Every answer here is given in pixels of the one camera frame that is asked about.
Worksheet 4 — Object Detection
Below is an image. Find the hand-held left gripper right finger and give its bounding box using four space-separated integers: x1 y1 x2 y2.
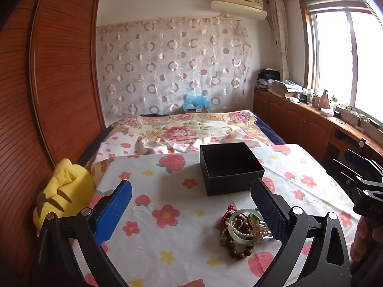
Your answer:
250 178 351 287

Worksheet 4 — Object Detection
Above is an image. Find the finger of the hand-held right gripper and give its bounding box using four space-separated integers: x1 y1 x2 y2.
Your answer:
344 149 383 174
332 158 383 190

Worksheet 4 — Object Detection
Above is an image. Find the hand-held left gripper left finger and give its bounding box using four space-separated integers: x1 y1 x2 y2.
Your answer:
31 179 132 287

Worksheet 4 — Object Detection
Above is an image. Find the white pearl bracelet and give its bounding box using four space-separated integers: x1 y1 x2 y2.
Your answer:
223 221 271 241

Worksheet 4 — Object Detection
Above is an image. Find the red string bracelet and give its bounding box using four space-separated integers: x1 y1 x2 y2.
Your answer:
220 205 237 231

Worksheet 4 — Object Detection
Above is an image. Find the pale green jade bangle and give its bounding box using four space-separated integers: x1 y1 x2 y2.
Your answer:
227 210 262 240

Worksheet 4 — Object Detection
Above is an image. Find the dark wooden bead bracelet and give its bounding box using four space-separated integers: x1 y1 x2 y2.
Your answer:
220 215 257 258

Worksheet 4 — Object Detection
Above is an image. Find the black jewelry box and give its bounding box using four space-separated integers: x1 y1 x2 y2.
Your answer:
199 142 265 197

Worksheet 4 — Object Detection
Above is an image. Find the person's right hand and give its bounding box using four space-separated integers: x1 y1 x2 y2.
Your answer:
350 215 383 276

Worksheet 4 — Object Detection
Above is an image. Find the yellow plush toy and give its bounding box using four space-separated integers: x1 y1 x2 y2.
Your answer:
32 158 96 240

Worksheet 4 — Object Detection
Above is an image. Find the pink bottle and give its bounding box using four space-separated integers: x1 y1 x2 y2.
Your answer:
319 89 331 108

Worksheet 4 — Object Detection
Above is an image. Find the wooden cabinet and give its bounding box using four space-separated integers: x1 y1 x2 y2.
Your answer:
253 87 383 171

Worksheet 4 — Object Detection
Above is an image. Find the navy blue blanket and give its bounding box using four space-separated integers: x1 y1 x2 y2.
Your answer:
253 114 286 148

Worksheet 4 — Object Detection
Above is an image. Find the window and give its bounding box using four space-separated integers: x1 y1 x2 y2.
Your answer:
299 0 383 132

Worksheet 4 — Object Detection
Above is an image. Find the cardboard box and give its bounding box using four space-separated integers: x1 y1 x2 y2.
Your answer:
271 81 297 98

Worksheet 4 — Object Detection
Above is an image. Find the floral blanket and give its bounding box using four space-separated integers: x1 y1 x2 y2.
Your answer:
99 110 286 159

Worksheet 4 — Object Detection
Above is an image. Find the dark pile of clothes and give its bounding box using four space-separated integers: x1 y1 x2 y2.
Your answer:
259 69 281 88

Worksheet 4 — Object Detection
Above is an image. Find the blue plastic bag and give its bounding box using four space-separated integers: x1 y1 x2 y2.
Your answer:
182 93 210 111

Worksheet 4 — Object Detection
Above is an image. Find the patterned window curtain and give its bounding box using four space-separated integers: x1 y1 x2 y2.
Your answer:
268 0 291 81

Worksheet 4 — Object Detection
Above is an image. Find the wooden wardrobe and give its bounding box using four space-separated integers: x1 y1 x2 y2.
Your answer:
0 0 107 287

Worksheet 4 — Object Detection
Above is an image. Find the white air conditioner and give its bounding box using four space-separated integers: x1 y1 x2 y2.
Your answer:
210 0 267 21

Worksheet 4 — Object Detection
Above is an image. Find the circle patterned wall curtain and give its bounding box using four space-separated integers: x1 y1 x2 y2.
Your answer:
96 18 252 117

